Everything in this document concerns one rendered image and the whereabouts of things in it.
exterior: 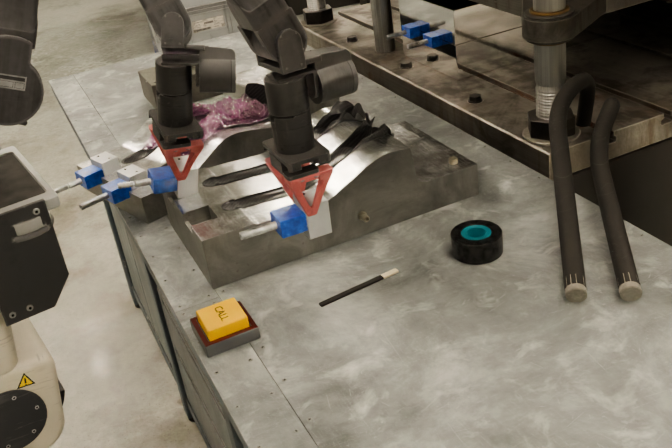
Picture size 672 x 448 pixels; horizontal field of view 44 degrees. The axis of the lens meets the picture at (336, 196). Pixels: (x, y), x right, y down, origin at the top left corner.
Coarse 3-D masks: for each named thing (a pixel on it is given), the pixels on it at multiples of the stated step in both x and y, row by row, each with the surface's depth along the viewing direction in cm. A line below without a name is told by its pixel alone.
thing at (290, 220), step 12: (312, 192) 123; (324, 204) 121; (276, 216) 121; (288, 216) 120; (300, 216) 120; (312, 216) 121; (324, 216) 121; (252, 228) 120; (264, 228) 120; (276, 228) 121; (288, 228) 120; (300, 228) 121; (312, 228) 121; (324, 228) 122
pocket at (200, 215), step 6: (192, 210) 138; (198, 210) 139; (204, 210) 139; (210, 210) 139; (186, 216) 138; (192, 216) 139; (198, 216) 139; (204, 216) 140; (210, 216) 140; (216, 216) 136; (186, 222) 138; (192, 222) 139; (198, 222) 139
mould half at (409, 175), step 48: (336, 144) 146; (384, 144) 140; (432, 144) 156; (240, 192) 142; (336, 192) 136; (384, 192) 140; (432, 192) 144; (192, 240) 136; (240, 240) 131; (288, 240) 135; (336, 240) 139
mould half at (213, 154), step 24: (240, 72) 192; (264, 72) 190; (240, 96) 186; (144, 144) 174; (216, 144) 162; (240, 144) 165; (144, 168) 165; (96, 192) 169; (144, 192) 155; (144, 216) 155
